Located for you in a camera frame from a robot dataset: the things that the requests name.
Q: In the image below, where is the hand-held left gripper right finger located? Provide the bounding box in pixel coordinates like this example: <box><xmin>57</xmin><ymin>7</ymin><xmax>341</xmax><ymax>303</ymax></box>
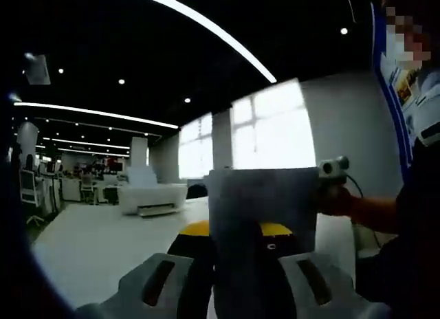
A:
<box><xmin>257</xmin><ymin>221</ymin><xmax>393</xmax><ymax>319</ymax></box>

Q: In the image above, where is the bundle of white printing papers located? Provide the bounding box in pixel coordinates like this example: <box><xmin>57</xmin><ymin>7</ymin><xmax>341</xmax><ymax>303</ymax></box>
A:
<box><xmin>208</xmin><ymin>167</ymin><xmax>320</xmax><ymax>319</ymax></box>

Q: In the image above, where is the white office chair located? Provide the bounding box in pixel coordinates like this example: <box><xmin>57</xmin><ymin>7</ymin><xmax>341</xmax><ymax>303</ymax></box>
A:
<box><xmin>20</xmin><ymin>169</ymin><xmax>37</xmax><ymax>205</ymax></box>

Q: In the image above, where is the person in black shirt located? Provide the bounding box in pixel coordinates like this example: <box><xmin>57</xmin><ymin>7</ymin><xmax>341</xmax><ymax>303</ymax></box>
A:
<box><xmin>355</xmin><ymin>136</ymin><xmax>440</xmax><ymax>319</ymax></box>

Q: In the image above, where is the blue white wall poster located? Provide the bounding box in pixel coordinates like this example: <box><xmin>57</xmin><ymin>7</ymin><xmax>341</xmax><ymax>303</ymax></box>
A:
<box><xmin>371</xmin><ymin>0</ymin><xmax>440</xmax><ymax>169</ymax></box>

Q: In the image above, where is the white table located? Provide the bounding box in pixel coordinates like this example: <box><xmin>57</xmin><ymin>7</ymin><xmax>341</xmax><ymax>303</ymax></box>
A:
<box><xmin>32</xmin><ymin>195</ymin><xmax>357</xmax><ymax>309</ymax></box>

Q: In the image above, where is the person's right hand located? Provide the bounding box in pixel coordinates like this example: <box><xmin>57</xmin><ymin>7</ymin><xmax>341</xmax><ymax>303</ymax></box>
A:
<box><xmin>318</xmin><ymin>184</ymin><xmax>355</xmax><ymax>217</ymax></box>

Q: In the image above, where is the black backpack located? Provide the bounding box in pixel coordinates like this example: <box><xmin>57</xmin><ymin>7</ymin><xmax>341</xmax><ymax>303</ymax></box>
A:
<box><xmin>188</xmin><ymin>184</ymin><xmax>209</xmax><ymax>199</ymax></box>

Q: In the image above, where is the white chest device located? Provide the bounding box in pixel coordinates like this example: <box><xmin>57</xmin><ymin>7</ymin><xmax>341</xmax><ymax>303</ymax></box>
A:
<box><xmin>417</xmin><ymin>124</ymin><xmax>440</xmax><ymax>148</ymax></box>

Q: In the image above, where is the white printer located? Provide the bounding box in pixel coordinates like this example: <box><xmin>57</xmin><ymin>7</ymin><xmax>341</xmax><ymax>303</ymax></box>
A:
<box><xmin>118</xmin><ymin>166</ymin><xmax>189</xmax><ymax>219</ymax></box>

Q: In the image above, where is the small window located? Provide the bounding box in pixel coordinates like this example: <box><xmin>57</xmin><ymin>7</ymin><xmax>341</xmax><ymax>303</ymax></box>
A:
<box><xmin>178</xmin><ymin>112</ymin><xmax>214</xmax><ymax>179</ymax></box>

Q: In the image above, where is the ceiling air conditioner vent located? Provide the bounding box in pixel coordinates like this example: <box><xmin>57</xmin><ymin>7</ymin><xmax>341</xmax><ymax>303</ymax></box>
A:
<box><xmin>25</xmin><ymin>54</ymin><xmax>51</xmax><ymax>85</ymax></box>

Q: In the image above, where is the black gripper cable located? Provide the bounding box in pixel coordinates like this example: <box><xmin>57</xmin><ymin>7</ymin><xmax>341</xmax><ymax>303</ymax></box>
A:
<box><xmin>345</xmin><ymin>174</ymin><xmax>364</xmax><ymax>199</ymax></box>

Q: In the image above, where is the long linear ceiling light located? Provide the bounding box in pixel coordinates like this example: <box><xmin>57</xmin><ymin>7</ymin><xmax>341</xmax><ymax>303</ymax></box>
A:
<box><xmin>13</xmin><ymin>101</ymin><xmax>180</xmax><ymax>129</ymax></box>
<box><xmin>102</xmin><ymin>0</ymin><xmax>278</xmax><ymax>84</ymax></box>

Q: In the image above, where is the upright white feed paper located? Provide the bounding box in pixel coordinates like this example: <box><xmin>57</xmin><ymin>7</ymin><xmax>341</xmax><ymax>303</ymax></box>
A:
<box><xmin>127</xmin><ymin>136</ymin><xmax>160</xmax><ymax>186</ymax></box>

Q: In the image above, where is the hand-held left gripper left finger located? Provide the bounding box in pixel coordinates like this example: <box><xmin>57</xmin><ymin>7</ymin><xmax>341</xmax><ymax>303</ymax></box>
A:
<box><xmin>75</xmin><ymin>219</ymin><xmax>217</xmax><ymax>319</ymax></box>

